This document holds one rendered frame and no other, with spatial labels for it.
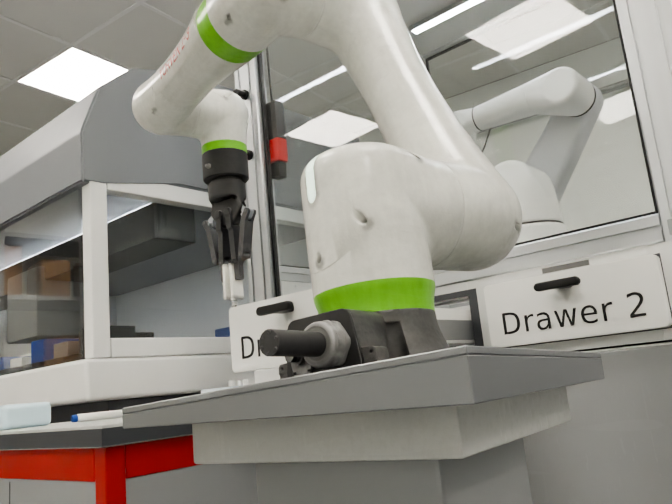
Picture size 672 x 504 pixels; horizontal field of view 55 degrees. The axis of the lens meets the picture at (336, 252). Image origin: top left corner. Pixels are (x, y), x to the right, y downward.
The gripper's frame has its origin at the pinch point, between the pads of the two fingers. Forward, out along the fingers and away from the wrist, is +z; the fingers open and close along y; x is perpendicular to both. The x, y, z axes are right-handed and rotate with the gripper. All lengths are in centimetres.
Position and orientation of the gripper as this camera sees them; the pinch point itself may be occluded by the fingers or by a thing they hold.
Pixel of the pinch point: (232, 281)
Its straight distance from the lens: 129.1
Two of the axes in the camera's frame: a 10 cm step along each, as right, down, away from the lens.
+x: -5.9, -1.0, -8.0
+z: 0.9, 9.8, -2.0
